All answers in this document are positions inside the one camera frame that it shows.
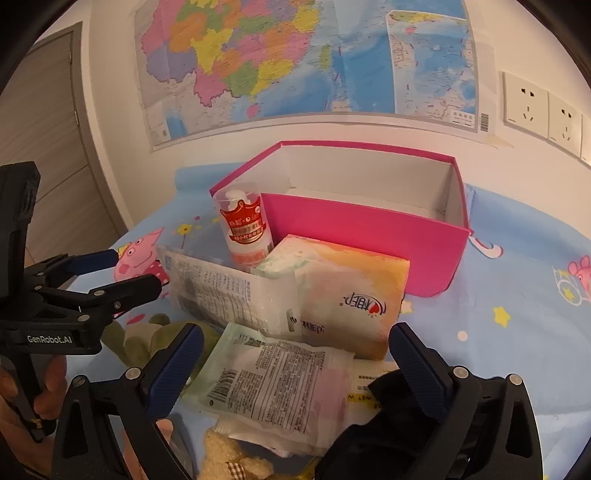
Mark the blue cartoon bed sheet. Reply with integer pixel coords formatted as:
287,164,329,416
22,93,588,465
113,163,590,479

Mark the grey wooden door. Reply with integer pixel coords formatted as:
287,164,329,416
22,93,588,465
1,23,127,265

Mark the clear barcode sachet pack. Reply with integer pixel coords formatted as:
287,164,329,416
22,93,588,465
185,323,353,456

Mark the colourful wall map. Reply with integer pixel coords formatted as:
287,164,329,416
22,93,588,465
133,0,496,147

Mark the pink cardboard box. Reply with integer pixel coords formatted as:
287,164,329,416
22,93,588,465
211,140,472,297

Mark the person's left hand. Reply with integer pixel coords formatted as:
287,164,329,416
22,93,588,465
1,356,68,475

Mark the large pastel tissue pack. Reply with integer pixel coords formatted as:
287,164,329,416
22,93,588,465
256,235,410,360

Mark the yellow tissue pack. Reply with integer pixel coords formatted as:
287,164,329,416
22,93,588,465
342,359,399,429

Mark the white wall socket panel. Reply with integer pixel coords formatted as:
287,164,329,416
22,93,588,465
503,72,549,139

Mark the beige teddy bear plush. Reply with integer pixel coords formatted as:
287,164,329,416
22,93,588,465
197,428,274,480

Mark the white printed wipes pack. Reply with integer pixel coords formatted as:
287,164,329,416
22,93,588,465
157,246,304,342

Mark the green frog plush toy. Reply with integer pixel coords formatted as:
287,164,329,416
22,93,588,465
101,313,221,381

